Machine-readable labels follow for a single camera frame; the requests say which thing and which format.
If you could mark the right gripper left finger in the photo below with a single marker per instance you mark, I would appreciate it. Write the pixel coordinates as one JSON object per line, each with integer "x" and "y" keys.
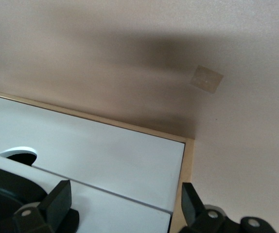
{"x": 54, "y": 208}

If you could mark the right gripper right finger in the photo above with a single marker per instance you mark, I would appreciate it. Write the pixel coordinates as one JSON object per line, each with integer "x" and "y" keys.
{"x": 190, "y": 206}

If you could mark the light wooden drawer cabinet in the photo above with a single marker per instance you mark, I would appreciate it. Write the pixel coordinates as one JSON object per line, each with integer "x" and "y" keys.
{"x": 189, "y": 165}

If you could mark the plain white drawer front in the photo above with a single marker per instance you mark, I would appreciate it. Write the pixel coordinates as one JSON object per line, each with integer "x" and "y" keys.
{"x": 93, "y": 145}

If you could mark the small brown tape patch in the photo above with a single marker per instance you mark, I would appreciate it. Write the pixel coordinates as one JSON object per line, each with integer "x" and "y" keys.
{"x": 205, "y": 78}

